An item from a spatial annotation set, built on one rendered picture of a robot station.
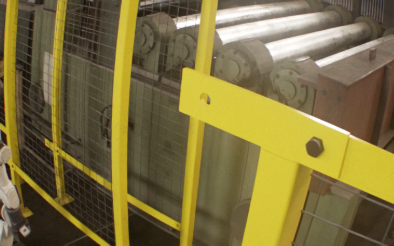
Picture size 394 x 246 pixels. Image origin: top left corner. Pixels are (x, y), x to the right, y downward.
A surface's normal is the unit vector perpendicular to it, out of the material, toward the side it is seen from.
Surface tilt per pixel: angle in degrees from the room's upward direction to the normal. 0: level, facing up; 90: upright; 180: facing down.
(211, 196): 90
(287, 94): 90
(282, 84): 90
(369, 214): 0
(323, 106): 90
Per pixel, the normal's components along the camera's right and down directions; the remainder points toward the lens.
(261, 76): 0.77, 0.33
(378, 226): 0.10, -0.90
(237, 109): -0.63, 0.27
